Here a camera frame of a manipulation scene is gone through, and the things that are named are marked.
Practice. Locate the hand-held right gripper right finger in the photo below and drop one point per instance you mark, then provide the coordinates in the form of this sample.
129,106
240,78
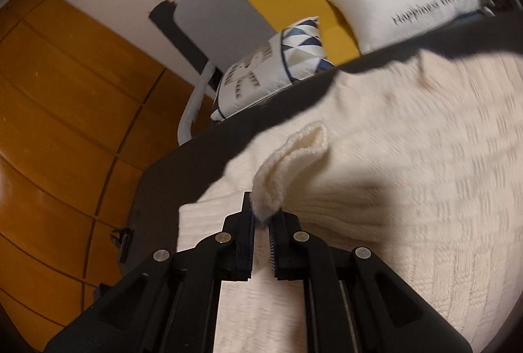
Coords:
273,251

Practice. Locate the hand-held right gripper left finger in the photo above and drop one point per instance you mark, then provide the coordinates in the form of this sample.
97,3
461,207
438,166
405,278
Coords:
247,238

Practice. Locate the white knit sweater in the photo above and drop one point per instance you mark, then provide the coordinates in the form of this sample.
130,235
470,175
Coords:
408,173

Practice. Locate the black binder clip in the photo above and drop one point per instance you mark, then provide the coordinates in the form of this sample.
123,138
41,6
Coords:
122,246

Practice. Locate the triangle pattern pillow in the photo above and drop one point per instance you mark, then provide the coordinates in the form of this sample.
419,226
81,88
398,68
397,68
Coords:
261,67

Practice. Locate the orange wooden wardrobe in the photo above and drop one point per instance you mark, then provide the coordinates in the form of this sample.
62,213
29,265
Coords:
61,112

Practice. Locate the deer print white pillow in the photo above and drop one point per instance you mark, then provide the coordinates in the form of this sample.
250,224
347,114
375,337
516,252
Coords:
380,5

